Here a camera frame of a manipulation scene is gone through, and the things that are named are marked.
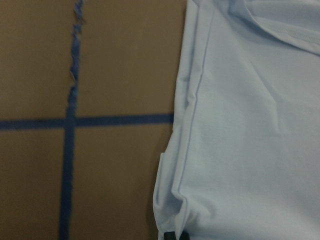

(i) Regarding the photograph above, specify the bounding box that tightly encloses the light blue t-shirt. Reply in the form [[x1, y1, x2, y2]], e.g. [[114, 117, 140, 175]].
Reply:
[[153, 0, 320, 240]]

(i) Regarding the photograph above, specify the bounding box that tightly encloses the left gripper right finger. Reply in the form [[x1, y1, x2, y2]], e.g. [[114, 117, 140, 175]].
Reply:
[[179, 231, 190, 240]]

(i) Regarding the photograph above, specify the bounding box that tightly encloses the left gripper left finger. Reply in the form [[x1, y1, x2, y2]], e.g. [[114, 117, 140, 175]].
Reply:
[[164, 231, 177, 240]]

